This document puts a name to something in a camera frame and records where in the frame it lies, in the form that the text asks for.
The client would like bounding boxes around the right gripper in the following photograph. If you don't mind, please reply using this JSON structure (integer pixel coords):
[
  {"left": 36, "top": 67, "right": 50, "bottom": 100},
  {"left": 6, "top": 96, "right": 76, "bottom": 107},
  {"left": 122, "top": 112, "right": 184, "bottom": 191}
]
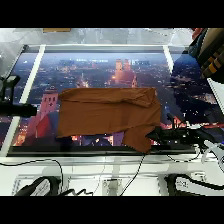
[{"left": 146, "top": 127, "right": 180, "bottom": 145}]

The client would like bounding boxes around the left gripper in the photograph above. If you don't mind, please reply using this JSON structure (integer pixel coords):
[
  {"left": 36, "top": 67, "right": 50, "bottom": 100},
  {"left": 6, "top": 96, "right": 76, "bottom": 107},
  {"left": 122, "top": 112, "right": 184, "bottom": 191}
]
[{"left": 13, "top": 103, "right": 39, "bottom": 118}]

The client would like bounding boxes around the brown garment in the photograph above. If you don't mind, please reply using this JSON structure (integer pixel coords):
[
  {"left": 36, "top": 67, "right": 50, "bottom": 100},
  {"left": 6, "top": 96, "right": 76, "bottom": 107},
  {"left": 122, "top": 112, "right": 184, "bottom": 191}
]
[{"left": 55, "top": 86, "right": 163, "bottom": 154}]

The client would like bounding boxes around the silver frame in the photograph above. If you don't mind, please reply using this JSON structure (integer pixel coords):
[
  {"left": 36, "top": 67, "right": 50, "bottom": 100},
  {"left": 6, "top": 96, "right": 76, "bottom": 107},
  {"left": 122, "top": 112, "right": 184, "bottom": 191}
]
[{"left": 0, "top": 153, "right": 224, "bottom": 197}]

